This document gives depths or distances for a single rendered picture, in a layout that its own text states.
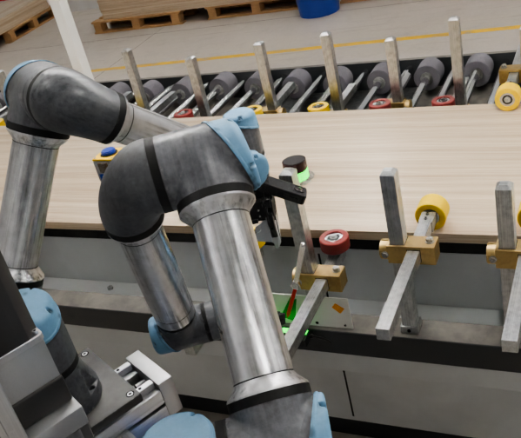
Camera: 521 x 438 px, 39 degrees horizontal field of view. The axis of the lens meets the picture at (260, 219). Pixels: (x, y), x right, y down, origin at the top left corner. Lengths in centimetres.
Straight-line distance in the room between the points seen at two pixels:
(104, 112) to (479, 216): 107
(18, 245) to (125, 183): 43
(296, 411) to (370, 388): 148
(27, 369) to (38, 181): 45
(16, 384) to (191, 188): 36
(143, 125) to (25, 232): 31
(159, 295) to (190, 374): 151
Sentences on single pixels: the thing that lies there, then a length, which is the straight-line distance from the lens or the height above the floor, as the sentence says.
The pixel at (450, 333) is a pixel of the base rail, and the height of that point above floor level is 70.
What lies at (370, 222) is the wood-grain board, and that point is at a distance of 202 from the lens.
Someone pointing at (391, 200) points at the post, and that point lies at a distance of 172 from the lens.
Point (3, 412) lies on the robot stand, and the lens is 100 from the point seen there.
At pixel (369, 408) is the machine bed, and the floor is 17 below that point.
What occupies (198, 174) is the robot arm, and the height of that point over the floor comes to 151.
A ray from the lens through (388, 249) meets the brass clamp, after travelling 179.
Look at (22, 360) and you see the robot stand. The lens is 108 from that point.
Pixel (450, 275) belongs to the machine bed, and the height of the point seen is 73.
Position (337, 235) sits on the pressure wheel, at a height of 90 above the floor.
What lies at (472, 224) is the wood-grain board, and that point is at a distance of 196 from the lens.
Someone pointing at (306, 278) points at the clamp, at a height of 86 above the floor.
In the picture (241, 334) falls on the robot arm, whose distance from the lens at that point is 100.
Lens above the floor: 194
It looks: 29 degrees down
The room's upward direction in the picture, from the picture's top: 14 degrees counter-clockwise
